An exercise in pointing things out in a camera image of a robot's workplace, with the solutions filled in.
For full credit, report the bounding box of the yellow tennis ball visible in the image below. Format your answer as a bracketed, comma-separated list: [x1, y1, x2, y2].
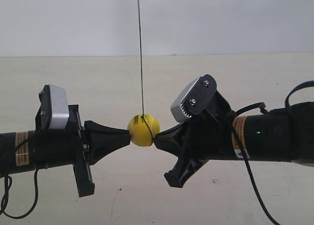
[127, 114, 160, 147]

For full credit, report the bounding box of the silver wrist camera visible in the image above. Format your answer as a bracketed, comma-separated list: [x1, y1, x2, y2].
[170, 74, 217, 123]
[39, 84, 69, 130]

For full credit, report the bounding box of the thin black hanging string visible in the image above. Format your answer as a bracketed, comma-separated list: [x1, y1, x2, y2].
[137, 0, 155, 140]

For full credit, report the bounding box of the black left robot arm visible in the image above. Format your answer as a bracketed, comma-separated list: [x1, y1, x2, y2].
[0, 105, 131, 197]

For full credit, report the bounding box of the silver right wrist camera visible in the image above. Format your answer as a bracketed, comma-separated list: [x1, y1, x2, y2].
[170, 74, 217, 123]

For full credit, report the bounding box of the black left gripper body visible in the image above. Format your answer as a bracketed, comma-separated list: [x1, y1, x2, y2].
[33, 105, 95, 197]

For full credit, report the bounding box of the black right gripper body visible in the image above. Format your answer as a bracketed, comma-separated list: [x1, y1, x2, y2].
[164, 92, 236, 188]

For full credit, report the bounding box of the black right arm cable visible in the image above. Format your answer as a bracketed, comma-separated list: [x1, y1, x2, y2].
[227, 81, 314, 225]

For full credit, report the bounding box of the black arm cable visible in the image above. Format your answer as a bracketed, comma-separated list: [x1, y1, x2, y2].
[227, 81, 314, 225]
[0, 131, 39, 217]

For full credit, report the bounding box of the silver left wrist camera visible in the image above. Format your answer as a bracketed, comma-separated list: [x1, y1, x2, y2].
[39, 84, 69, 130]

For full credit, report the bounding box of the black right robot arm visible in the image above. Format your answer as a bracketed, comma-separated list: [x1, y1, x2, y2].
[153, 92, 314, 188]

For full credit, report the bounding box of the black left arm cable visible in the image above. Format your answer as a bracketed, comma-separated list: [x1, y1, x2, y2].
[0, 131, 39, 217]

